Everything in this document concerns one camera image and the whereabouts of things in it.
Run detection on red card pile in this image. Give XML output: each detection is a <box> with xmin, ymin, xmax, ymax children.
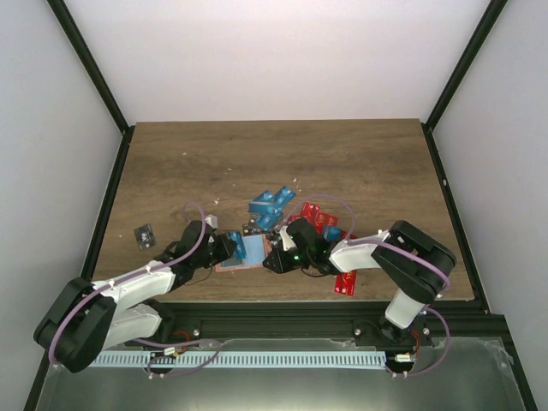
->
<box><xmin>288</xmin><ymin>202</ymin><xmax>348</xmax><ymax>241</ymax></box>

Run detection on lone black card far left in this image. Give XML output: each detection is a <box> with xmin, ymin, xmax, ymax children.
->
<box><xmin>134</xmin><ymin>223</ymin><xmax>157</xmax><ymax>251</ymax></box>

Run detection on metal sheet front panel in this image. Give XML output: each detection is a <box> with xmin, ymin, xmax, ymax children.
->
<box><xmin>37</xmin><ymin>338</ymin><xmax>525</xmax><ymax>410</ymax></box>

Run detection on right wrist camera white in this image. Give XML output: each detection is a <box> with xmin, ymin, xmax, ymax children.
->
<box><xmin>277</xmin><ymin>226</ymin><xmax>296</xmax><ymax>252</ymax></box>

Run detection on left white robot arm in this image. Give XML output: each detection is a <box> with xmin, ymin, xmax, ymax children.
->
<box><xmin>33</xmin><ymin>220</ymin><xmax>238</xmax><ymax>372</ymax></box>

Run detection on purple cable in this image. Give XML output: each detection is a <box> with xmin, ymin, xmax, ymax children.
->
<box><xmin>49</xmin><ymin>200</ymin><xmax>215</xmax><ymax>365</ymax></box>
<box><xmin>277</xmin><ymin>194</ymin><xmax>451</xmax><ymax>296</ymax></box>

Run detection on black cards under blue pile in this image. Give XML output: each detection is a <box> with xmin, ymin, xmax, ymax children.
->
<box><xmin>242</xmin><ymin>223</ymin><xmax>261</xmax><ymax>235</ymax></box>

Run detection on red VIP card front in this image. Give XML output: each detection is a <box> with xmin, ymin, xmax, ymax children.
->
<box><xmin>334</xmin><ymin>270</ymin><xmax>357</xmax><ymax>296</ymax></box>

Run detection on blue card pile top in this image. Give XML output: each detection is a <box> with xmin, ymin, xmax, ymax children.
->
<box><xmin>248</xmin><ymin>186</ymin><xmax>296</xmax><ymax>231</ymax></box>

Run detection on left black frame post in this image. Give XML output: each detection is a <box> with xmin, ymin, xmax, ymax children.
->
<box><xmin>45</xmin><ymin>0</ymin><xmax>130</xmax><ymax>134</ymax></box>

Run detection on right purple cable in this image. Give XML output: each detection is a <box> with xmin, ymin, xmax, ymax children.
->
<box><xmin>277</xmin><ymin>194</ymin><xmax>451</xmax><ymax>296</ymax></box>

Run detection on right black frame post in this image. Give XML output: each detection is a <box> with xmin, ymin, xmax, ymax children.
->
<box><xmin>421</xmin><ymin>0</ymin><xmax>510</xmax><ymax>129</ymax></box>

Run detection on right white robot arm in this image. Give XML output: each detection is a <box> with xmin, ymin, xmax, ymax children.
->
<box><xmin>263</xmin><ymin>217</ymin><xmax>456</xmax><ymax>345</ymax></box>

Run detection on black frame post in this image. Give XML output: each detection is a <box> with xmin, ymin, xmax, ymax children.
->
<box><xmin>421</xmin><ymin>0</ymin><xmax>510</xmax><ymax>129</ymax></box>
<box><xmin>45</xmin><ymin>0</ymin><xmax>130</xmax><ymax>134</ymax></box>

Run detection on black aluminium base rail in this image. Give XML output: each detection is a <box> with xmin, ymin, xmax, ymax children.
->
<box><xmin>148</xmin><ymin>301</ymin><xmax>512</xmax><ymax>349</ymax></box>

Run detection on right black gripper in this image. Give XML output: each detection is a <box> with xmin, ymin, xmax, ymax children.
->
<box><xmin>264</xmin><ymin>247</ymin><xmax>314</xmax><ymax>274</ymax></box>

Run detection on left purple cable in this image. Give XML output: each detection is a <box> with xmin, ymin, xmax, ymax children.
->
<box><xmin>49</xmin><ymin>200</ymin><xmax>215</xmax><ymax>365</ymax></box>

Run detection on light blue slotted cable duct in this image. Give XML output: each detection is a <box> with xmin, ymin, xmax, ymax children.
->
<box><xmin>91</xmin><ymin>351</ymin><xmax>386</xmax><ymax>371</ymax></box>

